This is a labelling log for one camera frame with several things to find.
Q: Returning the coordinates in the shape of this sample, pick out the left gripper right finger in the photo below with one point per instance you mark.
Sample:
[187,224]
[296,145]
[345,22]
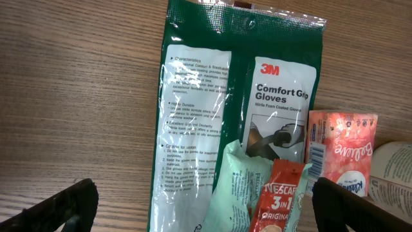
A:
[337,209]

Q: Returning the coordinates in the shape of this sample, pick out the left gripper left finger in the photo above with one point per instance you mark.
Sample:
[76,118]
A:
[72,209]

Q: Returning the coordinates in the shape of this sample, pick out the green lid seasoning jar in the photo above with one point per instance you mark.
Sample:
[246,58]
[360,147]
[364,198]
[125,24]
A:
[390,178]

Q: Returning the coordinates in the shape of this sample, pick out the red Nescafe coffee stick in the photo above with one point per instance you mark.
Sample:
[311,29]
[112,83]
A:
[279,205]

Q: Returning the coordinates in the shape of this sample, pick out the pink Kleenex tissue pack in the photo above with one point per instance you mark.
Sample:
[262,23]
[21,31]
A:
[339,145]

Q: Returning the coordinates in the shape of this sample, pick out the mint green wipes sachet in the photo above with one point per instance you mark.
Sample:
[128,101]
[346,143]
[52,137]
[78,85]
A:
[237,191]

